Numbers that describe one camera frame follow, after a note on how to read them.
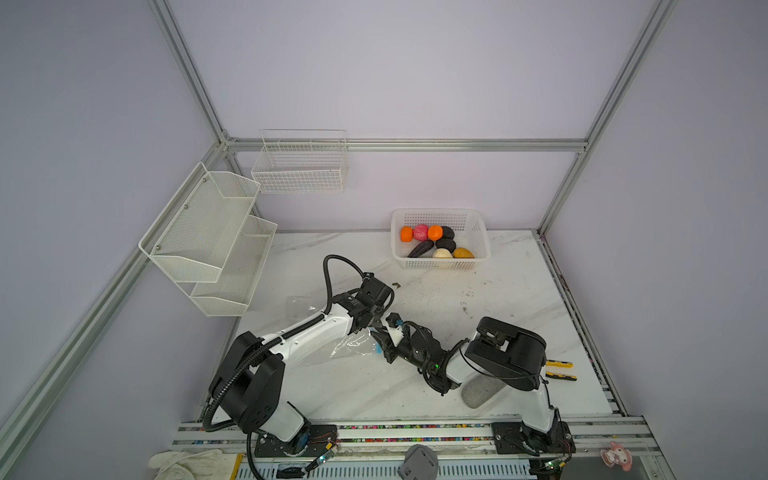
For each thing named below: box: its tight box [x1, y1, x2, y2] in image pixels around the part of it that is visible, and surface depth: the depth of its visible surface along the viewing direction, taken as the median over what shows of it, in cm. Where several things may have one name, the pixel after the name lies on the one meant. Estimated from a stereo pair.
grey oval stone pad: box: [461, 375, 507, 409], surface depth 80 cm
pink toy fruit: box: [413, 224, 429, 242], surface depth 116 cm
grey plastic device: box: [397, 444, 439, 480], surface depth 71 cm
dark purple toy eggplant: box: [407, 240, 434, 258], surface depth 113 cm
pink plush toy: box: [600, 441, 633, 472], surface depth 71 cm
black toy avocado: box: [436, 238, 456, 253], surface depth 114 cm
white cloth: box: [148, 449, 237, 480], surface depth 70 cm
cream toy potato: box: [432, 248, 453, 259], surface depth 108 cm
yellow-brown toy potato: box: [453, 247, 475, 259], surface depth 109 cm
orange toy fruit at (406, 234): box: [400, 226, 413, 243], surface depth 117 cm
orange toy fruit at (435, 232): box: [428, 224, 443, 241], surface depth 113 cm
